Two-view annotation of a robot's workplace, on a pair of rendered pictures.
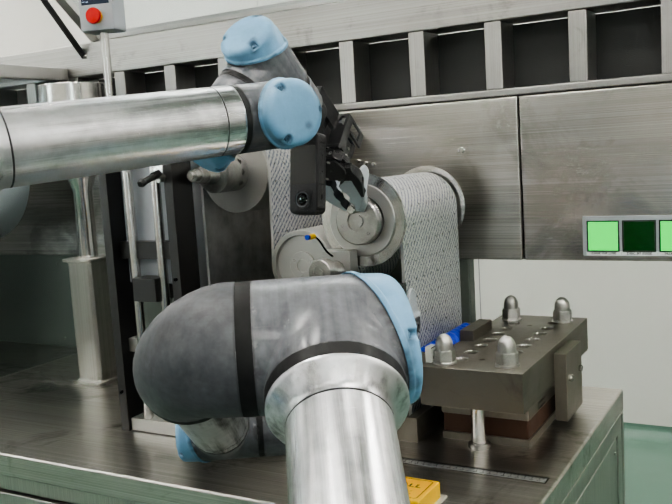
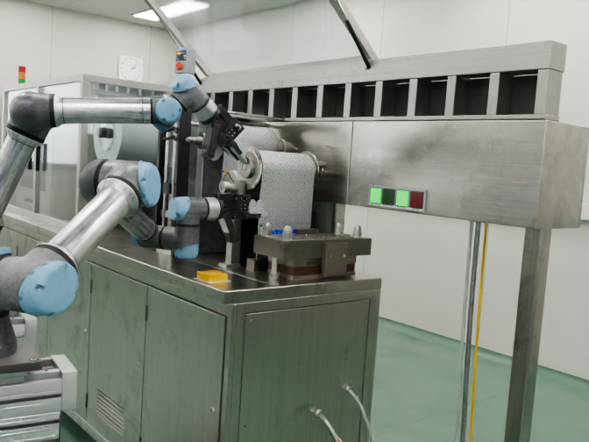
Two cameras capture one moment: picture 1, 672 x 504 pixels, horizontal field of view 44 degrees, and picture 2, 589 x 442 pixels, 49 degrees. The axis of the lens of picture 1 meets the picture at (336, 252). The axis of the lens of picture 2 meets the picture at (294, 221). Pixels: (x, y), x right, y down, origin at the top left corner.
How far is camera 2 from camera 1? 123 cm
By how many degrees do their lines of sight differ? 20
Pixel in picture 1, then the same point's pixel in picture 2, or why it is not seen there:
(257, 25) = (182, 77)
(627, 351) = (574, 323)
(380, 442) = (109, 202)
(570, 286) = not seen: hidden behind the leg
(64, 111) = (83, 100)
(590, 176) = (374, 164)
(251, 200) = (217, 155)
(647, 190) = (394, 174)
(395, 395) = (129, 195)
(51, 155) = (75, 114)
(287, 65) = (194, 94)
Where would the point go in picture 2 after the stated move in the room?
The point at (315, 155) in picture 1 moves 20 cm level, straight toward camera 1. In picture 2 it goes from (211, 132) to (180, 128)
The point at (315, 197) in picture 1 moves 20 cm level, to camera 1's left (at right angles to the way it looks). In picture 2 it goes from (209, 150) to (155, 146)
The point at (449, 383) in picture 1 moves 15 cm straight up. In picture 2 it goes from (262, 243) to (265, 197)
